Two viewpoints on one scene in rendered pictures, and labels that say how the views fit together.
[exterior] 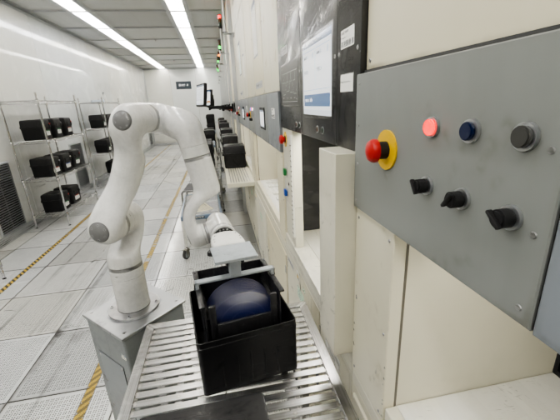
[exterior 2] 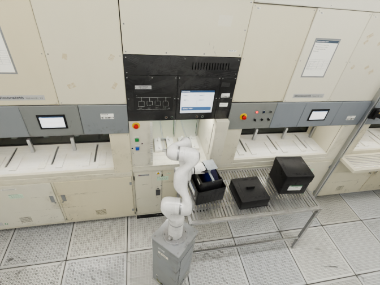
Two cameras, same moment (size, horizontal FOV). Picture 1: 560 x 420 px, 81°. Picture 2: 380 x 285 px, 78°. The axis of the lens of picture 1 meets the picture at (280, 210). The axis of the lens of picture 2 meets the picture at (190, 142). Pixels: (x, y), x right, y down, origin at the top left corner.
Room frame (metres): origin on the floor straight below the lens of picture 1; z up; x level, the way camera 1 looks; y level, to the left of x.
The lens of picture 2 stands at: (1.19, 1.64, 2.52)
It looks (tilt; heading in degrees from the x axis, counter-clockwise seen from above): 38 degrees down; 265
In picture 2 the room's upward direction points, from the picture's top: 7 degrees clockwise
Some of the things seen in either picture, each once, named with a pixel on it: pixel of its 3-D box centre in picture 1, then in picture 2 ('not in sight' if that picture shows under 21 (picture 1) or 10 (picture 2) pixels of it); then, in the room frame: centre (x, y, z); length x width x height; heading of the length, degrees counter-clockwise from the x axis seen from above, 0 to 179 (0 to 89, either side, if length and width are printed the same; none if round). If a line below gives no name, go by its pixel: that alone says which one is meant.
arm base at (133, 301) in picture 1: (130, 286); (175, 227); (1.13, 0.60, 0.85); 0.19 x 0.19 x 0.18
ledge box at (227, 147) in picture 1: (234, 155); not in sight; (3.93, 0.52, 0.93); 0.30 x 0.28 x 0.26; 7
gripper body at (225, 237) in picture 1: (227, 242); (198, 168); (0.96, 0.17, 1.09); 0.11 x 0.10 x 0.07; 18
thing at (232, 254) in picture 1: (237, 297); (206, 177); (0.86, 0.14, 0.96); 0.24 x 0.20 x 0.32; 108
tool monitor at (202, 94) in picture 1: (214, 98); not in sight; (4.40, 0.76, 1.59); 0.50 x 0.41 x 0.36; 100
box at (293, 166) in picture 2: not in sight; (289, 175); (-0.01, -0.01, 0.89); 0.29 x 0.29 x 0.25; 5
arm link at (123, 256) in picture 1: (124, 232); (172, 210); (1.16, 0.60, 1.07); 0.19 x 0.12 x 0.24; 174
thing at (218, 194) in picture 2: (240, 327); (205, 185); (0.86, 0.14, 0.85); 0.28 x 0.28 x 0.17; 18
